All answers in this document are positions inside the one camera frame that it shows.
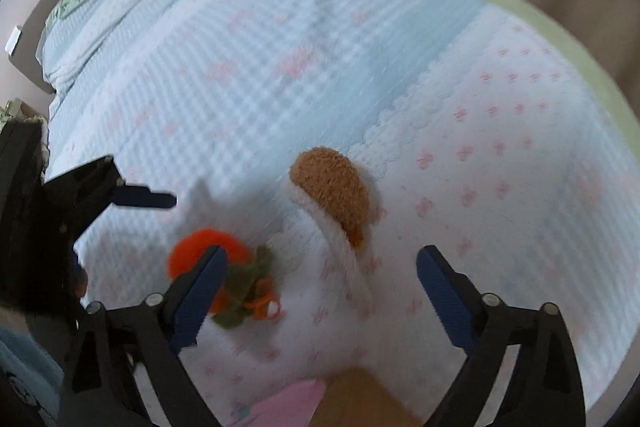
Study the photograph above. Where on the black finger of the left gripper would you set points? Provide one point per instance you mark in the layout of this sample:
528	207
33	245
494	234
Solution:
72	201
140	196

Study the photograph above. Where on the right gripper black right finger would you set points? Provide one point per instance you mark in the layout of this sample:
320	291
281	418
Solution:
545	388

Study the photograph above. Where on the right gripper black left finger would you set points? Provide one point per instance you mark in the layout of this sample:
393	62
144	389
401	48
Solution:
99	388

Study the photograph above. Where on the orange pompom with leaves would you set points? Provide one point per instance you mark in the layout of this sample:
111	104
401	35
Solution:
249	291

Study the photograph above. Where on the light blue floral bedspread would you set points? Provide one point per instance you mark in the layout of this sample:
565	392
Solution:
472	132

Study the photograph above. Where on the pink patterned cardboard box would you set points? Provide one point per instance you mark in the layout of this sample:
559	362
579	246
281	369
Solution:
351	398

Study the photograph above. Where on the brown and white sock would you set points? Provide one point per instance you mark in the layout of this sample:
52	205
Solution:
327	185

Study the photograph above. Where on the green bed sheet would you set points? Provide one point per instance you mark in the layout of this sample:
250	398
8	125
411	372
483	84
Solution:
603	85

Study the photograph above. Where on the white wall outlet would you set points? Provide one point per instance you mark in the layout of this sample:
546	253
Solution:
13	40

